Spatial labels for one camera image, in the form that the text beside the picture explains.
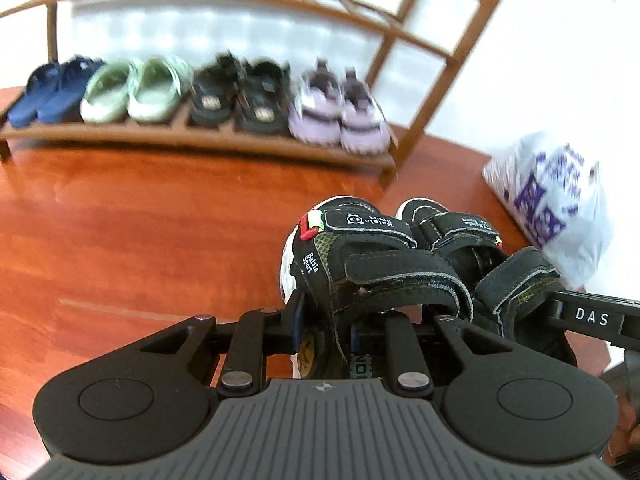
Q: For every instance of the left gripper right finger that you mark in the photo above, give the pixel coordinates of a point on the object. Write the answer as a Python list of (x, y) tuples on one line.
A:
[(367, 350)]

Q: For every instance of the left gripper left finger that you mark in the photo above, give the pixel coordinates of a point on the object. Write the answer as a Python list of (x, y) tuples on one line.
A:
[(292, 321)]

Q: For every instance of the black sport sandal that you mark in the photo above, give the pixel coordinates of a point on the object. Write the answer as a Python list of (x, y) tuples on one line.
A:
[(510, 293), (347, 260)]

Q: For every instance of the black strap sandal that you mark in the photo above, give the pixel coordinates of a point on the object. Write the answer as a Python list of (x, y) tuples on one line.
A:
[(213, 91), (263, 93)]

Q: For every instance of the mint green clog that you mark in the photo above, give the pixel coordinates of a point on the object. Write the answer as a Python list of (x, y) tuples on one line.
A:
[(107, 93), (158, 89)]

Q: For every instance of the blue slide slipper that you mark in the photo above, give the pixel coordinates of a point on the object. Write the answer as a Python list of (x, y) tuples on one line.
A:
[(40, 88), (69, 90)]

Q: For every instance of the person right hand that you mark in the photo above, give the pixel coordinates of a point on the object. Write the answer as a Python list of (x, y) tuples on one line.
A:
[(623, 379)]

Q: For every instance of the white purple plastic bag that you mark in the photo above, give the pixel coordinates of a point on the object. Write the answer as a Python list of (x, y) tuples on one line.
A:
[(550, 185)]

